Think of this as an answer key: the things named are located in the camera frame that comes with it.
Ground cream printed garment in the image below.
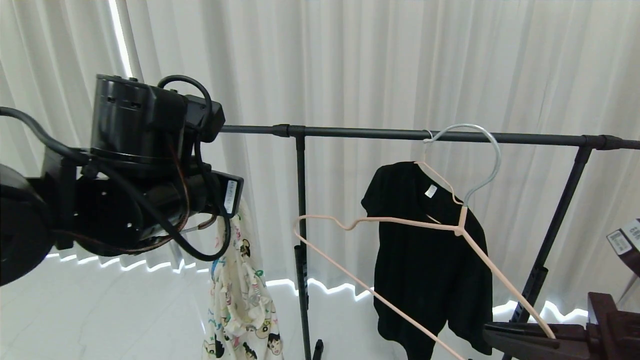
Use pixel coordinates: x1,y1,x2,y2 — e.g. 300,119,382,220
202,197,285,360

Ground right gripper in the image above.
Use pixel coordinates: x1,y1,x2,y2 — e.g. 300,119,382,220
587,292,640,360

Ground black garment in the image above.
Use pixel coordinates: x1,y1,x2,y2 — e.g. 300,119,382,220
360,160,495,360

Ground white curtain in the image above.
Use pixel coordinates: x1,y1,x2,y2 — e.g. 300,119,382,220
0,0,640,323

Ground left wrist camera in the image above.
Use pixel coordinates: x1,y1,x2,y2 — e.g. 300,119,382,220
184,94,226,144

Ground pink clothes hanger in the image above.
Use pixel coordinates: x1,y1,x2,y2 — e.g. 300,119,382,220
413,130,464,224
292,123,557,360

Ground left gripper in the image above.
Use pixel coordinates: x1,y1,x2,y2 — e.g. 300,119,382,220
190,170,245,219

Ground black cable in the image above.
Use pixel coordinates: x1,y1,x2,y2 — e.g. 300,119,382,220
0,74,232,263

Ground black clothes rack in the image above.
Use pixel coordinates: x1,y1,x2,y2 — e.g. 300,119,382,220
219,123,640,360

